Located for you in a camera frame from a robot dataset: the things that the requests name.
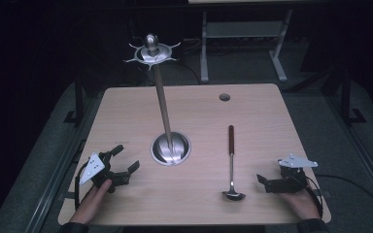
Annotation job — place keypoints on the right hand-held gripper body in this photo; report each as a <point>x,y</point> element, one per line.
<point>288,182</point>

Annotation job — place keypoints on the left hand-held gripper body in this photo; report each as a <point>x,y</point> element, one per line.
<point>92,168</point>

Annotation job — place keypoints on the metal utensil rack stand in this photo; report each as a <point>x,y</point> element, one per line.
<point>162,97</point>

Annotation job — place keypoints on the person's right hand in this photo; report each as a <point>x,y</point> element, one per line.
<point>301,204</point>

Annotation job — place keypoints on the person's left hand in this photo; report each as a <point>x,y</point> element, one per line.
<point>92,200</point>

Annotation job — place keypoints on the black metal stand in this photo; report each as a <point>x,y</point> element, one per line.
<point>346,97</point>
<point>78,100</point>

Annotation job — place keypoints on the grey metal rail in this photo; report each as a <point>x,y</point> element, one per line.
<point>50,187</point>
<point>366,161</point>

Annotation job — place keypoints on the white desk frame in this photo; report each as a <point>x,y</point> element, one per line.
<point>243,29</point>

